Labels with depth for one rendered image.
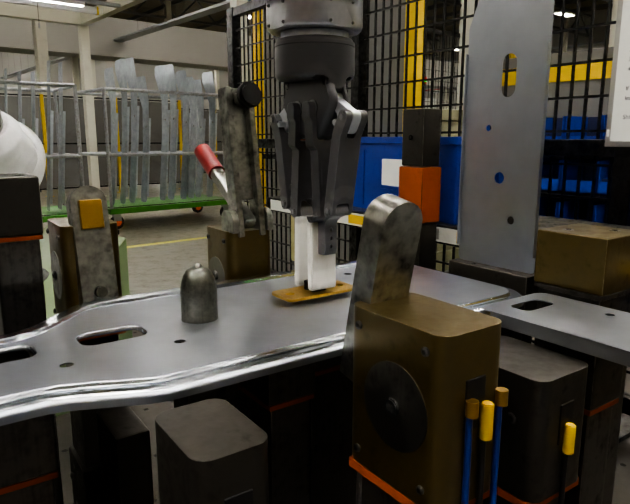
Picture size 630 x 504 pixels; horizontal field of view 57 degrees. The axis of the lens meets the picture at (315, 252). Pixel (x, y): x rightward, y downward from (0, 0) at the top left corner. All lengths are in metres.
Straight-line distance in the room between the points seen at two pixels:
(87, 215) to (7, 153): 0.58
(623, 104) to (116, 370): 0.80
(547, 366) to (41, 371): 0.38
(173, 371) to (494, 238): 0.47
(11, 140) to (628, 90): 1.03
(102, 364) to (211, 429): 0.12
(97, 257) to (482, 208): 0.46
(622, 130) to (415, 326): 0.67
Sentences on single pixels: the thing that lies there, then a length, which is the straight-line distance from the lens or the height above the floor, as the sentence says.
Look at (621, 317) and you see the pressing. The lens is 0.59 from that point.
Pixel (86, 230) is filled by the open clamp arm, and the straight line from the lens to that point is 0.64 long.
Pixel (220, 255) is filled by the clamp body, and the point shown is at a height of 1.02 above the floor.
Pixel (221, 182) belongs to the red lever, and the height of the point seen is 1.10.
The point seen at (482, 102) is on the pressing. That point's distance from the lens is 0.77.
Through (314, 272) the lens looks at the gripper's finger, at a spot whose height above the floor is 1.03.
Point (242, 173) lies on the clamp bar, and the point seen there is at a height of 1.12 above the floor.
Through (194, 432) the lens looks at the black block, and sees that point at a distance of 0.36.
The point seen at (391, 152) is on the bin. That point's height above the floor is 1.13.
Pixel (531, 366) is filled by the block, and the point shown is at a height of 0.98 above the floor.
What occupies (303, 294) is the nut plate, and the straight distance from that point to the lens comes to 0.57.
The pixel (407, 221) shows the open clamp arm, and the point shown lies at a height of 1.10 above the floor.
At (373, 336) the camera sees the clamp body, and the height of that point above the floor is 1.03.
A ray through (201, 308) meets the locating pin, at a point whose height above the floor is 1.01.
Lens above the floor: 1.16
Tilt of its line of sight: 11 degrees down
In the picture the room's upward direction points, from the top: straight up
